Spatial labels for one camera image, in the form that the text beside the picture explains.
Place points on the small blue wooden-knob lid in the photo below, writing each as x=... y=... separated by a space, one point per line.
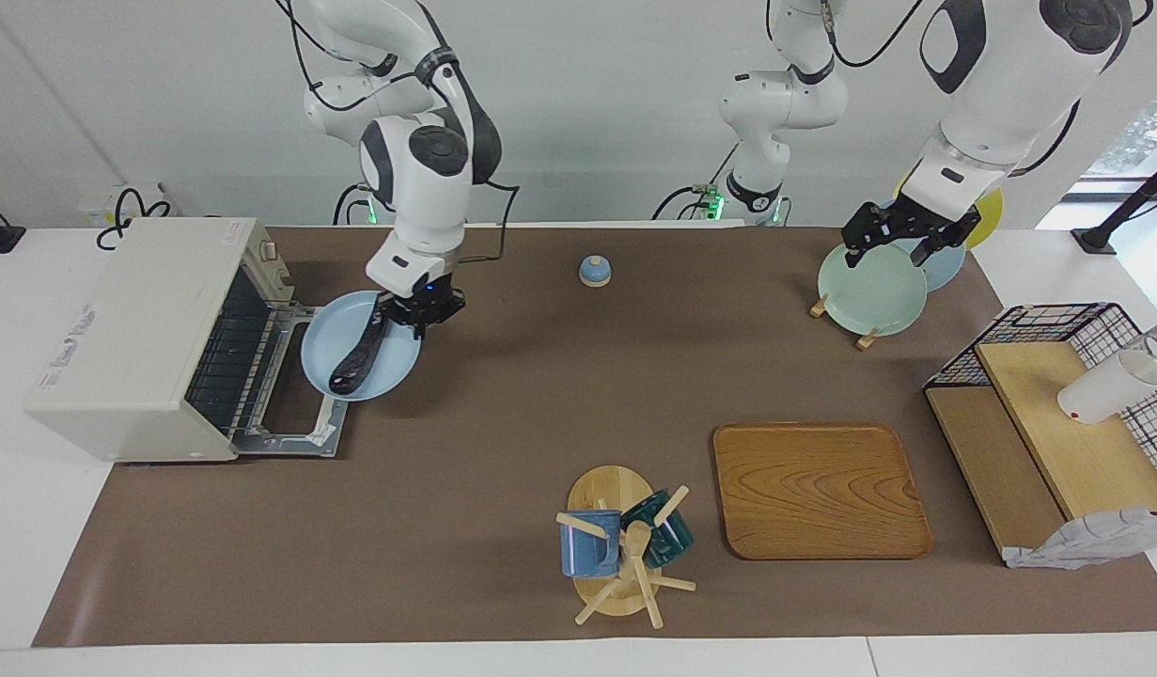
x=595 y=273

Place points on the pale green plate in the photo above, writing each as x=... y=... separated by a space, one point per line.
x=869 y=296

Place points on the brown table mat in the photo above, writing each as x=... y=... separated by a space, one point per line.
x=503 y=489

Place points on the white power strip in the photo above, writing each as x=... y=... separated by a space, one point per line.
x=94 y=202

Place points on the dark purple eggplant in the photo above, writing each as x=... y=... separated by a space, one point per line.
x=357 y=362

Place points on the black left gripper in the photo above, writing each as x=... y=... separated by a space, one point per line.
x=907 y=218

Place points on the blue ceramic mug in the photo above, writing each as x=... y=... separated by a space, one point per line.
x=583 y=555

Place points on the wooden serving tray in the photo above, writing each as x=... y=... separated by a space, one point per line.
x=775 y=498

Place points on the light blue racked plate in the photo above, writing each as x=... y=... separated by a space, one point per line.
x=949 y=268

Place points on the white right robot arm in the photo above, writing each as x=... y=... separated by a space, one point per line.
x=428 y=179

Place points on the white cup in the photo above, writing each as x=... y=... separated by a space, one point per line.
x=1100 y=390

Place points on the dark green ceramic mug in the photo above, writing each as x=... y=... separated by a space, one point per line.
x=674 y=541

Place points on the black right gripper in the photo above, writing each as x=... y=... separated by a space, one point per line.
x=428 y=301

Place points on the wooden plate rack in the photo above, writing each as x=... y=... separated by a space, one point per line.
x=866 y=340

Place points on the cream toaster oven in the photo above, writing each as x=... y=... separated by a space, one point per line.
x=136 y=338

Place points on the yellow plate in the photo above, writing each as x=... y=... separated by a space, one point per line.
x=990 y=212

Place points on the wooden mug tree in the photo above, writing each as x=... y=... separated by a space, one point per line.
x=608 y=489

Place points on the white patterned cloth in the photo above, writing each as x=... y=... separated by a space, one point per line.
x=1086 y=541

